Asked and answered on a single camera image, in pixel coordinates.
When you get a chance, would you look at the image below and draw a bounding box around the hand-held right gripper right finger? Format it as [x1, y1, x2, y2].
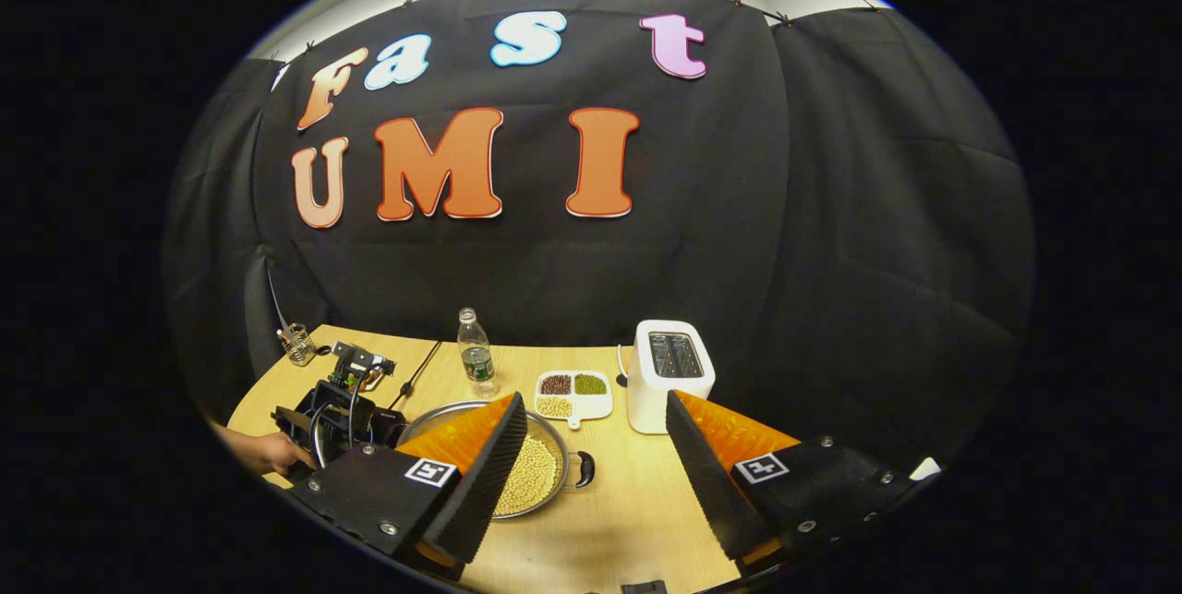
[665, 389, 929, 576]

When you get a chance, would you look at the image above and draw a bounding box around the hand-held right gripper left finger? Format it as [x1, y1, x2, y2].
[291, 391, 529, 581]

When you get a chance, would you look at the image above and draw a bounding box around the steel pot with black handle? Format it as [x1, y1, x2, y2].
[399, 400, 597, 521]

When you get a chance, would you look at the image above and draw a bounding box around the pile of soybeans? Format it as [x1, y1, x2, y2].
[494, 435, 562, 516]

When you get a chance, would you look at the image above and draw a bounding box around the clear water bottle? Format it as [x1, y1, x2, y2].
[457, 307, 501, 399]

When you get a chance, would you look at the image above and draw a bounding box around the white toaster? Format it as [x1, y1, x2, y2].
[626, 319, 717, 435]

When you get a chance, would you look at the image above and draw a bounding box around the white divided dish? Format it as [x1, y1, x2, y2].
[536, 370, 614, 430]

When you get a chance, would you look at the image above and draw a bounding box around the black cable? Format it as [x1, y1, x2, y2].
[388, 340, 442, 410]

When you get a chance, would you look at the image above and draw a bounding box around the metal wire holder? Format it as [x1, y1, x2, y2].
[277, 323, 318, 367]

